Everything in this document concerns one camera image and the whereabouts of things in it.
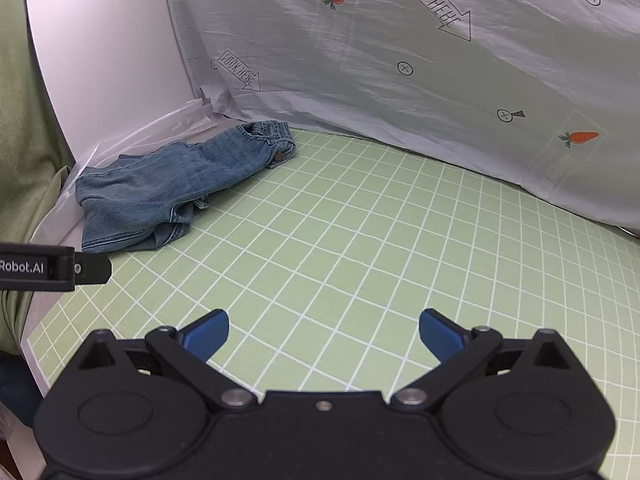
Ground person's green shirt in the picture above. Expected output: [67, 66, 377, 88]
[0, 0, 77, 357]

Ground white carrot printed sheet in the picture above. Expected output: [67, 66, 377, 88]
[159, 0, 640, 238]

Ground clear plastic sheet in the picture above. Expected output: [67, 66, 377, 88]
[30, 96, 233, 243]

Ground white backdrop board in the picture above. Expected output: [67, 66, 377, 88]
[25, 0, 202, 167]

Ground dark blue cloth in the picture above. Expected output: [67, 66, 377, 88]
[0, 354, 46, 413]

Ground green grid mat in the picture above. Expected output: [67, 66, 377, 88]
[26, 127, 640, 480]

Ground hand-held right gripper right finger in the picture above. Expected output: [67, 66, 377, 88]
[390, 309, 576, 413]

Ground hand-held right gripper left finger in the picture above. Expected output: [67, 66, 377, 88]
[75, 310, 258, 413]

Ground blue denim jeans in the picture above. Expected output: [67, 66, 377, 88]
[75, 120, 297, 254]

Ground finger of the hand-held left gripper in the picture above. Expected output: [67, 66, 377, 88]
[74, 255, 112, 286]

